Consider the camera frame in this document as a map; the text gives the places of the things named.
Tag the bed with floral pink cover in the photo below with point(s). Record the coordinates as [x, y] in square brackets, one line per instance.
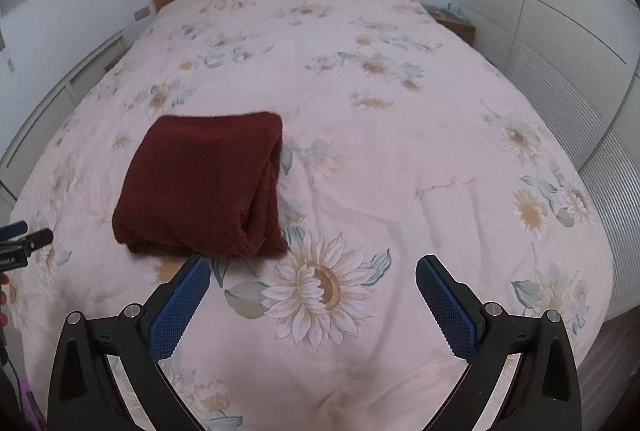
[380, 151]

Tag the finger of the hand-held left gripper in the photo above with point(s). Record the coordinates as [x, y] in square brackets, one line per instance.
[14, 229]
[40, 238]

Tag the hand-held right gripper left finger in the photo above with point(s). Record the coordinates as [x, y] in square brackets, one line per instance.
[180, 306]

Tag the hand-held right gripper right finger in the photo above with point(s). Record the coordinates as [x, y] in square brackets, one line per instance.
[447, 308]

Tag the dark red knit sweater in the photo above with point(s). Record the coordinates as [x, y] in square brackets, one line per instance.
[200, 181]

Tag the wooden wall socket plate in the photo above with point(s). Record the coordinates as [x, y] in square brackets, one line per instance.
[141, 13]

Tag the person's left hand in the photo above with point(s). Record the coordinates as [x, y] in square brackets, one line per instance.
[3, 298]

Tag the purple cloth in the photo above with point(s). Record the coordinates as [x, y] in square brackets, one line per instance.
[31, 403]

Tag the white louvered wardrobe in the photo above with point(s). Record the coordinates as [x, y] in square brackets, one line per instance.
[565, 36]

